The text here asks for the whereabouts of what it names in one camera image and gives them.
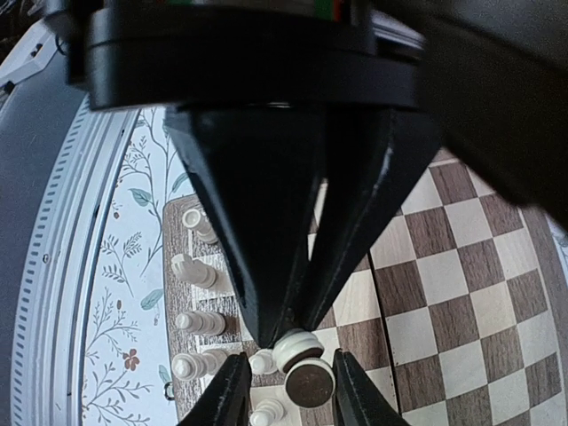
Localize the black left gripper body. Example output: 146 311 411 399
44 1 418 110

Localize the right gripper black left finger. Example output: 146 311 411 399
178 352 252 425

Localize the front aluminium rail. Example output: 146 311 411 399
1 21 137 425

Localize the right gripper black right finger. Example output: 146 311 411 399
333 349 409 426

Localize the light chess queen piece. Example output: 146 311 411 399
171 349 228 382

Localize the light chess bishop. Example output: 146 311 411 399
175 311 226 336

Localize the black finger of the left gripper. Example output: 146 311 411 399
301 108 444 330
164 108 326 348

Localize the wooden chess board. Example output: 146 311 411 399
162 148 568 426

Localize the light chess pawn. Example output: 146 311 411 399
272 328 335 408
249 398 286 426
248 349 278 375

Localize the floral patterned table mat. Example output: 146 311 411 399
81 107 193 425

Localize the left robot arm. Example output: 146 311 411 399
44 1 567 347

